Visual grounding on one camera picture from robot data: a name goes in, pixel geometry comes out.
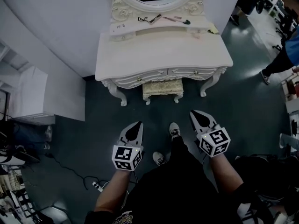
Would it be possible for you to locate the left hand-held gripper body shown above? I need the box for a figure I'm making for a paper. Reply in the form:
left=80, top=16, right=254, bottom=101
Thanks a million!
left=112, top=141, right=143, bottom=172

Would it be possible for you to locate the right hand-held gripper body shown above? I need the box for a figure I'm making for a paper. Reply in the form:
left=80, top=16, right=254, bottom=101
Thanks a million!
left=197, top=124, right=231, bottom=158

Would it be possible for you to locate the cream upholstered stool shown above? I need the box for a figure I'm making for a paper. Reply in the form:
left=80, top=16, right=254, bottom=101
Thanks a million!
left=142, top=78, right=185, bottom=106

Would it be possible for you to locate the white ornate dressing table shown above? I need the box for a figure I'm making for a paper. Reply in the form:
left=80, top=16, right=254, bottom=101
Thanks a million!
left=94, top=0, right=234, bottom=107

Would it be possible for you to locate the person's right forearm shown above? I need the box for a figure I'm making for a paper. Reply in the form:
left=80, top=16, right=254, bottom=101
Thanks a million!
left=209, top=153, right=245, bottom=204

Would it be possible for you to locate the person's left forearm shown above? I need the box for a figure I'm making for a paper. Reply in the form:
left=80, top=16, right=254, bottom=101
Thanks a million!
left=93, top=168, right=131, bottom=213

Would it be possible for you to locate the person's right white shoe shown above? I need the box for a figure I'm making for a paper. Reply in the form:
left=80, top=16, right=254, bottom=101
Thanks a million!
left=169, top=122, right=181, bottom=142

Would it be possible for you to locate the person's white shoe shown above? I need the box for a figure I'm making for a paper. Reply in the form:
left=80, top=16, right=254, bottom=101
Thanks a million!
left=153, top=151, right=168, bottom=167
left=169, top=122, right=181, bottom=142

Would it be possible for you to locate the person's right leg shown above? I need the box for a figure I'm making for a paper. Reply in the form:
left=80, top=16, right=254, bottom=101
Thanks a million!
left=170, top=134, right=194, bottom=168

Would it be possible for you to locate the person's left white shoe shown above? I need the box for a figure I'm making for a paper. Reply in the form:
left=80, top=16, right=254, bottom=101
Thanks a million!
left=153, top=151, right=168, bottom=167

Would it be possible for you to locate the person's black shirt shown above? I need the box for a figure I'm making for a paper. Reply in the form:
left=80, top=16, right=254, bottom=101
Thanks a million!
left=84, top=148, right=274, bottom=224

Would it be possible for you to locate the black backpack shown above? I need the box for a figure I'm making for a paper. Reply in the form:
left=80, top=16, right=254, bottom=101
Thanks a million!
left=233, top=154, right=299, bottom=217

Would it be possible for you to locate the white low cabinet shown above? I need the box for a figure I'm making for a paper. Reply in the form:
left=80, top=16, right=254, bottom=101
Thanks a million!
left=9, top=65, right=56, bottom=126

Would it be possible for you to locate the beige flat makeup stick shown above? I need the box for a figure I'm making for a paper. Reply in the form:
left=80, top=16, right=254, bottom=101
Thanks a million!
left=149, top=14, right=162, bottom=25

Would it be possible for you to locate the white open shelf unit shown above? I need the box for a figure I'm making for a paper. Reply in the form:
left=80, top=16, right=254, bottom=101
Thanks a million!
left=0, top=41, right=31, bottom=79

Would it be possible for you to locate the black floor cable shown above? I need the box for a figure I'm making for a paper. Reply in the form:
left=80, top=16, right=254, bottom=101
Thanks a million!
left=45, top=153, right=100, bottom=190

